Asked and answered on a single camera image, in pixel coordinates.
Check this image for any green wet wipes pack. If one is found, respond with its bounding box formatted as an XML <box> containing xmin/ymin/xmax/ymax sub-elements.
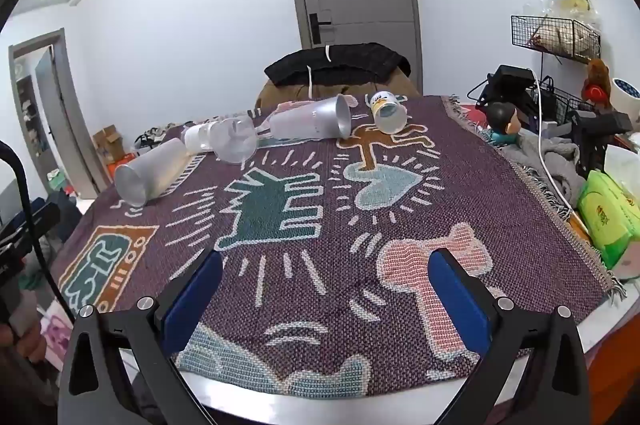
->
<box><xmin>576</xmin><ymin>170</ymin><xmax>640</xmax><ymax>271</ymax></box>

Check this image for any white yellow printed cup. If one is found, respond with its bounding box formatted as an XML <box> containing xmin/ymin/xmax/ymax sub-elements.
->
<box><xmin>371</xmin><ymin>90</ymin><xmax>410</xmax><ymax>134</ymax></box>

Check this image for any purple printed blanket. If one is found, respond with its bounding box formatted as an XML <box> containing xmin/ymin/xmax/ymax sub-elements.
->
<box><xmin>50</xmin><ymin>94</ymin><xmax>626</xmax><ymax>398</ymax></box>

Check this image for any black bag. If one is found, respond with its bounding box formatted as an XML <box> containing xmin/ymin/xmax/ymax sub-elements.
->
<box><xmin>468</xmin><ymin>65</ymin><xmax>541</xmax><ymax>126</ymax></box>

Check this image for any brown stuffed toy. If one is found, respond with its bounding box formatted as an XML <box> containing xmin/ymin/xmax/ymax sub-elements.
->
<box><xmin>580</xmin><ymin>57</ymin><xmax>614</xmax><ymax>110</ymax></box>

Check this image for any wide frosted plastic cup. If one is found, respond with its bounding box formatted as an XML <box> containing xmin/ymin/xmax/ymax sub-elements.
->
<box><xmin>269</xmin><ymin>94</ymin><xmax>354</xmax><ymax>142</ymax></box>

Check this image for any cardboard box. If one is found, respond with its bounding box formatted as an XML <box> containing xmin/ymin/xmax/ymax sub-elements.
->
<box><xmin>92</xmin><ymin>125</ymin><xmax>137</xmax><ymax>178</ymax></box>

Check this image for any grey knitted cloth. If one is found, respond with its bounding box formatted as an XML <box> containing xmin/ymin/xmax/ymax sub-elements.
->
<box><xmin>497</xmin><ymin>132</ymin><xmax>587</xmax><ymax>200</ymax></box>

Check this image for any black jacket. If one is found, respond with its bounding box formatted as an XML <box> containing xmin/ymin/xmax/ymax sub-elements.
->
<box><xmin>263</xmin><ymin>43</ymin><xmax>412</xmax><ymax>86</ymax></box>

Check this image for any black door handle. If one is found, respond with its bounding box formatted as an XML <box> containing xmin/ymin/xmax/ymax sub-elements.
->
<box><xmin>309</xmin><ymin>13</ymin><xmax>333</xmax><ymax>46</ymax></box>

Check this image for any black wire basket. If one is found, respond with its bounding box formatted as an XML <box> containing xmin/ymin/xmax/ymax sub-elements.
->
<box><xmin>510</xmin><ymin>15</ymin><xmax>602</xmax><ymax>64</ymax></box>

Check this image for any tall frosted plastic cup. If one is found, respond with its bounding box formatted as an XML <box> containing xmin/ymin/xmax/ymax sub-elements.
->
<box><xmin>114</xmin><ymin>139</ymin><xmax>190</xmax><ymax>207</ymax></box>

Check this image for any clear plastic cup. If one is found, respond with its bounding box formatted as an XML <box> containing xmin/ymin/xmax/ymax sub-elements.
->
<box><xmin>214</xmin><ymin>115</ymin><xmax>259</xmax><ymax>164</ymax></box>

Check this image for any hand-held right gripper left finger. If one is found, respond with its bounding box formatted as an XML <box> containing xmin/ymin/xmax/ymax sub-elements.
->
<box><xmin>59</xmin><ymin>249</ymin><xmax>224</xmax><ymax>425</ymax></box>

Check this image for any black wire rack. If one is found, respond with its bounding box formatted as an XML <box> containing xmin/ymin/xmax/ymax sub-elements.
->
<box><xmin>537</xmin><ymin>76</ymin><xmax>635</xmax><ymax>178</ymax></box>

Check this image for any black cable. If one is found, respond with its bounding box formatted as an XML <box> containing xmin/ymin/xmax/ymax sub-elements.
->
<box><xmin>0</xmin><ymin>140</ymin><xmax>77</xmax><ymax>316</ymax></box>

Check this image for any black-haired doll figure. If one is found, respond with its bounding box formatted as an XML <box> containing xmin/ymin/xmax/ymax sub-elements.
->
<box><xmin>486</xmin><ymin>101</ymin><xmax>525</xmax><ymax>146</ymax></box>

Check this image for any grey side door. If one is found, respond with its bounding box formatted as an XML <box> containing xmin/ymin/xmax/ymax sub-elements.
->
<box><xmin>7</xmin><ymin>28</ymin><xmax>101</xmax><ymax>200</ymax></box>

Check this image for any white cable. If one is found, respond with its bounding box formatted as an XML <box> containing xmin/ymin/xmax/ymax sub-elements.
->
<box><xmin>530</xmin><ymin>65</ymin><xmax>573</xmax><ymax>213</ymax></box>

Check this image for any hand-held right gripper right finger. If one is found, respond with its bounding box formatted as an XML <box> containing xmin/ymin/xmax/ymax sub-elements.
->
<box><xmin>428</xmin><ymin>248</ymin><xmax>594</xmax><ymax>425</ymax></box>

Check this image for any small white plastic cup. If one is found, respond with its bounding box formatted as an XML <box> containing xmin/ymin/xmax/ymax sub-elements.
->
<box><xmin>183</xmin><ymin>122</ymin><xmax>221</xmax><ymax>154</ymax></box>

